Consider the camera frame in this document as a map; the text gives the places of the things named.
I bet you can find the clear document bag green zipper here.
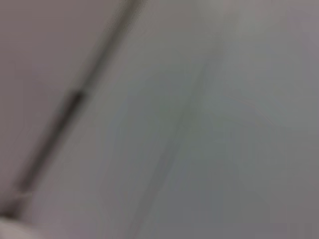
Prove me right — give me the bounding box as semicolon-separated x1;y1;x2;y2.
9;0;319;239

